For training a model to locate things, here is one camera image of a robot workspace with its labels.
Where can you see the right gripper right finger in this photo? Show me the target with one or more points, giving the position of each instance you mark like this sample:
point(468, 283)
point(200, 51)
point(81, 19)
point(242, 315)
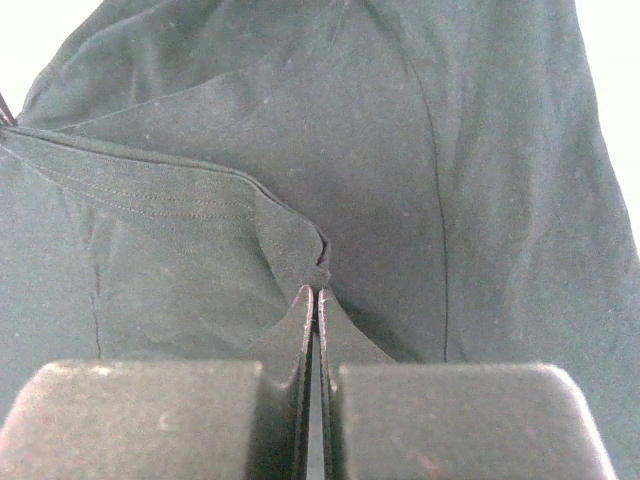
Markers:
point(389, 420)

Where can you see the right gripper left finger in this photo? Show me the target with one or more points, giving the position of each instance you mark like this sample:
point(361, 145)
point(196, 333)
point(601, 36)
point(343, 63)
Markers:
point(184, 419)

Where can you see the black t-shirt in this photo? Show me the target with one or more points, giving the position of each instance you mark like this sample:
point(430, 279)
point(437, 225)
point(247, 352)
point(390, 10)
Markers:
point(180, 169)

